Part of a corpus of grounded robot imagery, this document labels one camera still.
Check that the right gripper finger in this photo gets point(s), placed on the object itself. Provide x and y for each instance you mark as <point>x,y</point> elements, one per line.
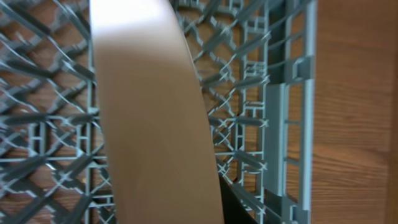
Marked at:
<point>233,210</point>

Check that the pink round plate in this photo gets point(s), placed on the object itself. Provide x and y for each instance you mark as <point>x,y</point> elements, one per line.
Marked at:
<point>156,133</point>

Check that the grey dishwasher rack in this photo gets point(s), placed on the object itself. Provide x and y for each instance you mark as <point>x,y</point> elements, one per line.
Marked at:
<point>255,63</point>

